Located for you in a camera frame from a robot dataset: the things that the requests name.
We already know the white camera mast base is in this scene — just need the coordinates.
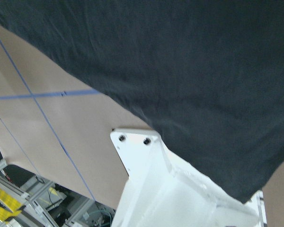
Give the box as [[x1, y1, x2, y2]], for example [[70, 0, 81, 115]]
[[110, 129, 266, 227]]

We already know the black graphic t-shirt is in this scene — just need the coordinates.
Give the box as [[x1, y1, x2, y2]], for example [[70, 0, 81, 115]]
[[0, 0, 284, 203]]

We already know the brown paper table cover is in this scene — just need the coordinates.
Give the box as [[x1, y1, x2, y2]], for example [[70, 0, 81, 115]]
[[0, 26, 284, 227]]

